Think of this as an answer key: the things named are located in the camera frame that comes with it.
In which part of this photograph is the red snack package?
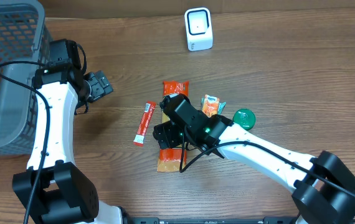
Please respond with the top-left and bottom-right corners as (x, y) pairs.
(157, 80), (189, 172)

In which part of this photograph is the red stick sachet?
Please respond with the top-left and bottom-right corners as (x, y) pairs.
(133, 101), (156, 146)

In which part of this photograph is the teal tissue packet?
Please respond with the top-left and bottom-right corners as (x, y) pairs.
(201, 98), (226, 114)

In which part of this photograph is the green lid jar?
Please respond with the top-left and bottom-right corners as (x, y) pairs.
(233, 108), (256, 131)

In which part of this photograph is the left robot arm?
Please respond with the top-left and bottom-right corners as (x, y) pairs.
(12, 39), (130, 224)

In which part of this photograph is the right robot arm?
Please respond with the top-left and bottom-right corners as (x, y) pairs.
(153, 94), (355, 223)

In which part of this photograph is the white barcode scanner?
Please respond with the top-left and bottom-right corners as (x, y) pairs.
(184, 7), (214, 52)

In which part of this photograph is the grey plastic mesh basket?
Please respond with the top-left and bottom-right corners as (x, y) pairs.
(0, 1), (52, 155)

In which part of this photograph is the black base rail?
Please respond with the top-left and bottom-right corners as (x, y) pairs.
(131, 217), (295, 224)

